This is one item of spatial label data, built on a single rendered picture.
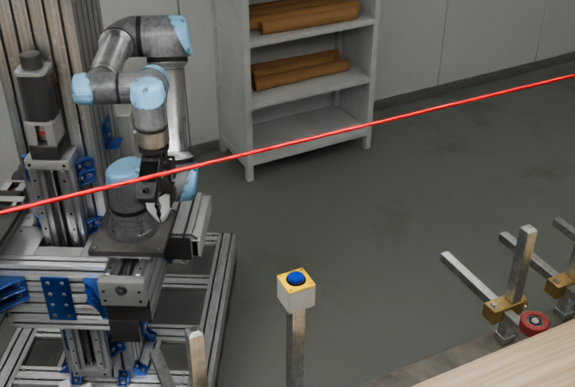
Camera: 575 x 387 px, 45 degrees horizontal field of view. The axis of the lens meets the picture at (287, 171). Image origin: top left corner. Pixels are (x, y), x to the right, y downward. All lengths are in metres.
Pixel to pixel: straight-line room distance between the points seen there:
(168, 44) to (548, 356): 1.34
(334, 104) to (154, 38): 3.00
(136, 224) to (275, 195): 2.13
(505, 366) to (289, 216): 2.21
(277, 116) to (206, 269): 1.70
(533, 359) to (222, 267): 1.67
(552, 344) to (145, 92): 1.29
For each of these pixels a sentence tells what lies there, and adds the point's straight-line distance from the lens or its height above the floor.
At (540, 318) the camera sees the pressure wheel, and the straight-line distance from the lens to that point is 2.15.
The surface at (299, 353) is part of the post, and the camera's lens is 1.82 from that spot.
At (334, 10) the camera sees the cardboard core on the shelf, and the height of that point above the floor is 0.97.
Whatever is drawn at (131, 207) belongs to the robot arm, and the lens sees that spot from 2.07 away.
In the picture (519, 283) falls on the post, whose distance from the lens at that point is 2.19.
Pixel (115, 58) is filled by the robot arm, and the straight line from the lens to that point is 1.81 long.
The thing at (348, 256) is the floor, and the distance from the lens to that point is 3.70.
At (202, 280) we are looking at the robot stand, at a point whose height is 0.23.
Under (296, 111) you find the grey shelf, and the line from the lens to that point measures 4.76.
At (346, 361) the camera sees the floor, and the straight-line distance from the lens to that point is 3.16.
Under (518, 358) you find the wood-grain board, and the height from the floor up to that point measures 0.90.
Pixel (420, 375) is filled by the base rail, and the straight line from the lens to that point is 2.19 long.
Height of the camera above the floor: 2.31
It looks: 32 degrees down
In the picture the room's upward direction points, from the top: straight up
